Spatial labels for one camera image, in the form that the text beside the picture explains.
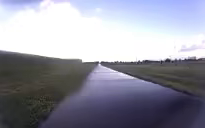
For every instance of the dark wet asphalt path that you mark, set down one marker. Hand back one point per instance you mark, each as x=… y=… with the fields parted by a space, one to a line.
x=113 y=96

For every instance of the distant row of trees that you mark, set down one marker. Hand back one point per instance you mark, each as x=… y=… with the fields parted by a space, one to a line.
x=163 y=61

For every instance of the flat grass field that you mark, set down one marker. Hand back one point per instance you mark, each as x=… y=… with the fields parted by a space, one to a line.
x=176 y=75

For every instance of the grass embankment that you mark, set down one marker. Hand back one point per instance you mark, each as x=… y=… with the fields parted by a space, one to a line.
x=26 y=80

